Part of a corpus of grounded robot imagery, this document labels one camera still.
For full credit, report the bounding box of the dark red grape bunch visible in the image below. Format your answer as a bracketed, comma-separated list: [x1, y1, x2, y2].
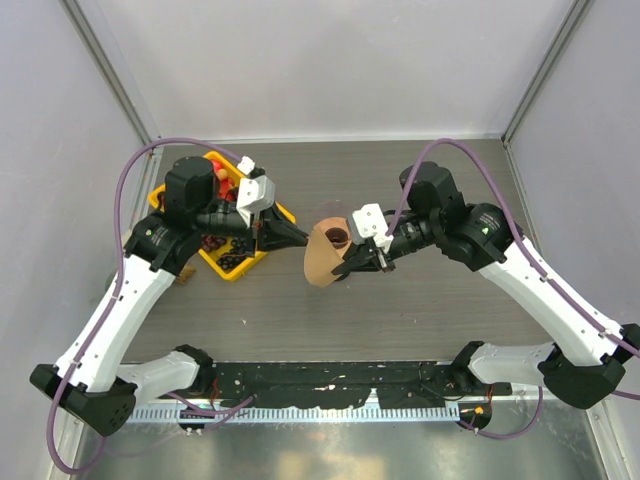
[201, 235, 227, 253]

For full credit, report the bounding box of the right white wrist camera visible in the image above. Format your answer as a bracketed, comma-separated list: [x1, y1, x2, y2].
[347, 203, 394, 253]

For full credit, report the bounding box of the dark black grape bunch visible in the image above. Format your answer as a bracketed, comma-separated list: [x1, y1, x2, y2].
[216, 237, 255, 272]

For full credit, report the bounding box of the brown paper coffee filter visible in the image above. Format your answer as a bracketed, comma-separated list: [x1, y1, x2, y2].
[303, 223, 352, 288]

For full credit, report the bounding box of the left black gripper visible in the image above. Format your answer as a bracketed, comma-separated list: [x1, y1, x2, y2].
[194, 197, 308, 258]

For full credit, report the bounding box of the red cherry bunch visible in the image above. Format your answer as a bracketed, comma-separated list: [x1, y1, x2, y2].
[215, 168, 237, 202]

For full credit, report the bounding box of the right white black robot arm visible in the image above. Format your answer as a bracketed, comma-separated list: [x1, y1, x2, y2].
[332, 162, 639, 410]

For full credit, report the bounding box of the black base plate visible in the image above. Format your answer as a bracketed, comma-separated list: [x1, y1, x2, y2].
[155, 360, 514, 409]

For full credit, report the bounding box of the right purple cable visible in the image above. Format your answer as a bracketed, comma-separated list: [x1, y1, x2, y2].
[384, 137, 640, 442]

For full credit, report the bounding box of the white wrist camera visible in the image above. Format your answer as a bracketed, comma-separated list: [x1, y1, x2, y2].
[236, 156, 275, 227]
[347, 203, 394, 253]

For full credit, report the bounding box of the red apple top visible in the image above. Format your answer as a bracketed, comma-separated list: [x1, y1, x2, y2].
[210, 159, 227, 178]

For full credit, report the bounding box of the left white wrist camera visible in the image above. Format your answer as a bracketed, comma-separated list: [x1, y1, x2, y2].
[236, 156, 275, 227]

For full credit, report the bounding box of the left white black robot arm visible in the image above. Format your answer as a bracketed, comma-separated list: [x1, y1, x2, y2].
[30, 156, 308, 437]

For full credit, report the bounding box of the round wooden ring holder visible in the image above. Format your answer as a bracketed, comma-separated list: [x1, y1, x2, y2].
[318, 216, 351, 250]

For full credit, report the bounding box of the aluminium front rail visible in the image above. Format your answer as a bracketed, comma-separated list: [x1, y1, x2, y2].
[62, 357, 612, 426]

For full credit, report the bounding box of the yellow plastic tray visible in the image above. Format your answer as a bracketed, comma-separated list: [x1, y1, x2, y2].
[143, 151, 308, 281]

